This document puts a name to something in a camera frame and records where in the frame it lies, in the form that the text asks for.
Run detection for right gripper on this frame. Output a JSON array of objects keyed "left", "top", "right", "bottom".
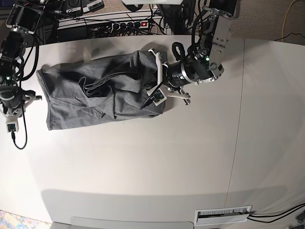
[{"left": 0, "top": 92, "right": 42, "bottom": 124}]

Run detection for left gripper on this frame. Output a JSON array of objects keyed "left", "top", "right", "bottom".
[{"left": 146, "top": 47, "right": 191, "bottom": 105}]

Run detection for grey T-shirt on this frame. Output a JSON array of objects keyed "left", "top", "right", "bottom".
[{"left": 37, "top": 51, "right": 165, "bottom": 130}]

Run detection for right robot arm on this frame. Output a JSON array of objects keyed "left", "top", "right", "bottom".
[{"left": 0, "top": 0, "right": 46, "bottom": 125}]

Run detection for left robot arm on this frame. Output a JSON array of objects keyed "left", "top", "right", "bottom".
[{"left": 140, "top": 0, "right": 240, "bottom": 109}]

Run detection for black power strip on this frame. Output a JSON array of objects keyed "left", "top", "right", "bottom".
[{"left": 112, "top": 21, "right": 149, "bottom": 30}]

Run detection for grey table leg column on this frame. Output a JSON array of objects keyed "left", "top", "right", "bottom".
[{"left": 157, "top": 4, "right": 177, "bottom": 35}]

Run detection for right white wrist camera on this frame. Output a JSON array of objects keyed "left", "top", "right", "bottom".
[{"left": 6, "top": 122, "right": 19, "bottom": 133}]

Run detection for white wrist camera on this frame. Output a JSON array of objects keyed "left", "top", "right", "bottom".
[
  {"left": 6, "top": 122, "right": 19, "bottom": 133},
  {"left": 153, "top": 89, "right": 166, "bottom": 106}
]

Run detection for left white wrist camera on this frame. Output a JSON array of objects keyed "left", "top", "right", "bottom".
[{"left": 153, "top": 89, "right": 166, "bottom": 106}]

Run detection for white cable grommet box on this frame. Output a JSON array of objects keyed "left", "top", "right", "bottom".
[{"left": 194, "top": 205, "right": 252, "bottom": 226}]

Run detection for yellow cable on carpet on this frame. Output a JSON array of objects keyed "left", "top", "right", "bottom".
[{"left": 281, "top": 0, "right": 293, "bottom": 41}]

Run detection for black cables at grommet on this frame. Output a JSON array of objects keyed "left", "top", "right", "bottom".
[{"left": 247, "top": 203, "right": 305, "bottom": 224}]

